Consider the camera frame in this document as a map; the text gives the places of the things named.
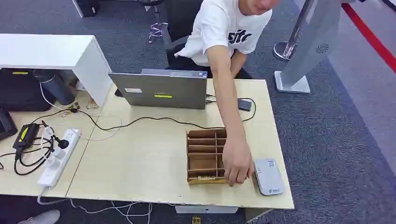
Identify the person's right hand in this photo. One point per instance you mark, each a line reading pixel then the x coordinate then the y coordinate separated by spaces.
pixel 237 160

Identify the wooden compartment card box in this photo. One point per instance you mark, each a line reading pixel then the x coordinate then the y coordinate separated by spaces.
pixel 202 160

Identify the grey card reader device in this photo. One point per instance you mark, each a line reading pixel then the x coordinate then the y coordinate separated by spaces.
pixel 268 177

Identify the card in box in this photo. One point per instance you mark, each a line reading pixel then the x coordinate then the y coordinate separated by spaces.
pixel 206 178

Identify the small black external drive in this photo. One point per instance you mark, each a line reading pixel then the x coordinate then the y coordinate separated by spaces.
pixel 244 105

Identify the grey laptop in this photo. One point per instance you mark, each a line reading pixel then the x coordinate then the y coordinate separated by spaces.
pixel 167 91

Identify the person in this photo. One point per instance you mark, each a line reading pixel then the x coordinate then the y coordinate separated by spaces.
pixel 216 28

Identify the grey kiosk stand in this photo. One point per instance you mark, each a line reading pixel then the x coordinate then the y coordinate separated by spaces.
pixel 312 46

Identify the black office chair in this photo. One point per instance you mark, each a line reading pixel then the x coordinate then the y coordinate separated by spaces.
pixel 179 21

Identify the chrome stool base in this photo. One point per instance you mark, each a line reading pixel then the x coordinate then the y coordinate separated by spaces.
pixel 157 29

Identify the black plug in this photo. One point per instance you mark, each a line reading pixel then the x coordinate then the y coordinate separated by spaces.
pixel 62 143

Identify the white power strip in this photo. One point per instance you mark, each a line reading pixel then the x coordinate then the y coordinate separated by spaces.
pixel 60 157

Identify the dark cylindrical bin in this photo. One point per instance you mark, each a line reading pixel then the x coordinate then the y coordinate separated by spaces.
pixel 57 88

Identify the grey shoe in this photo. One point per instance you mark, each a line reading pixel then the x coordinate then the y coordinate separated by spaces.
pixel 41 218

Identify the white side desk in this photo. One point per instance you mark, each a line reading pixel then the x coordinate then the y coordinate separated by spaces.
pixel 55 52

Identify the black power adapter yellow label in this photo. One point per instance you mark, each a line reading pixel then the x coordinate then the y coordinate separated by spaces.
pixel 26 136

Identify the black cabinet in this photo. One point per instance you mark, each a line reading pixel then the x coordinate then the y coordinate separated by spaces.
pixel 86 6

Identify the black computer case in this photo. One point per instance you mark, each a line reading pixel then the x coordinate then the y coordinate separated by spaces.
pixel 21 91

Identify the black device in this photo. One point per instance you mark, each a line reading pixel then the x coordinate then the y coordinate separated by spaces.
pixel 6 123

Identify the grey metal desk bracket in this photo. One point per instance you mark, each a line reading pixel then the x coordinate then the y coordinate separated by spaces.
pixel 205 209

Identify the chrome stanchion post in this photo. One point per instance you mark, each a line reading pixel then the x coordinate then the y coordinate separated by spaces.
pixel 292 37

